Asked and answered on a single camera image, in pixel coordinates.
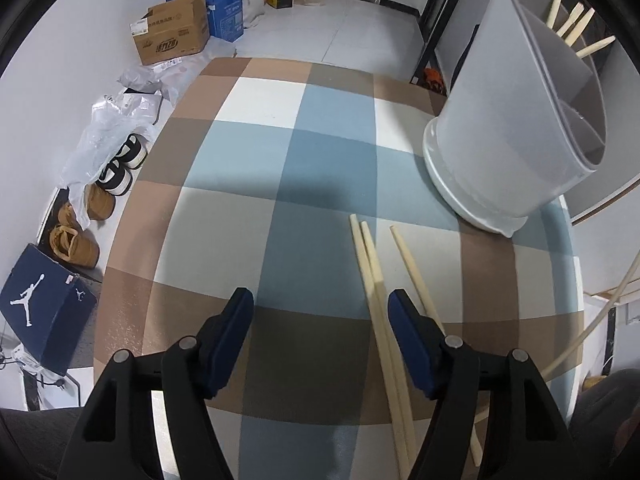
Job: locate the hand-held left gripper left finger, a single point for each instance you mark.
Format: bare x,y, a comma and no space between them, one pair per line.
227,340

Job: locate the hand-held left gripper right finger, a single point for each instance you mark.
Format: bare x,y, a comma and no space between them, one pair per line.
415,340

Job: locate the white round panel wooden rim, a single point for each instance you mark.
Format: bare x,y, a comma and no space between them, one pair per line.
615,200

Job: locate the wooden chopstick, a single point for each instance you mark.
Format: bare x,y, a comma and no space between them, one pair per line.
555,5
572,19
413,270
375,260
597,46
582,25
361,260

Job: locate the person's left leg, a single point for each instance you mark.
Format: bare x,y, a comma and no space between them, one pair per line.
30,445

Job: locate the plaid tablecloth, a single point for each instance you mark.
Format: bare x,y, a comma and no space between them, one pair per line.
300,160

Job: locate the black white sneaker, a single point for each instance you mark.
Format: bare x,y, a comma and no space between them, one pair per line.
115,177
132,150

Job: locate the orange black object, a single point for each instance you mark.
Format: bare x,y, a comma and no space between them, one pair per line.
434,80

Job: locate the brown cardboard box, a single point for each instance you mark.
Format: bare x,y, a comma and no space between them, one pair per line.
170,30

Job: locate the person's right leg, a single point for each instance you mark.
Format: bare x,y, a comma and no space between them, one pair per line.
605,425

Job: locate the tan suede shoe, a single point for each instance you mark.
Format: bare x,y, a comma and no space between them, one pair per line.
100,202
69,217
75,247

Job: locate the black metal rack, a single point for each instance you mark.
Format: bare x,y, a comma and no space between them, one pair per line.
440,10

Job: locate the navy shoe box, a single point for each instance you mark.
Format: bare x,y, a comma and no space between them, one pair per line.
45,305

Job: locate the pale bent wood frame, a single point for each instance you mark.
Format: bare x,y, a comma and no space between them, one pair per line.
595,315

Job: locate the translucent white utensil holder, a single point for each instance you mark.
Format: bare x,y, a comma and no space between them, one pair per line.
500,135

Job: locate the grey plastic mailer bag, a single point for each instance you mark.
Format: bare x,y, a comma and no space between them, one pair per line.
145,82

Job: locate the clear plastic bag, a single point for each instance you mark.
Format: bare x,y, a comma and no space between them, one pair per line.
100,145

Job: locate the person's leg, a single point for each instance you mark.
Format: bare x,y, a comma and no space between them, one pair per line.
30,445
605,425

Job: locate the blue cardboard box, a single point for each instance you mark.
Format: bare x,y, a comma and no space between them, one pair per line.
227,10

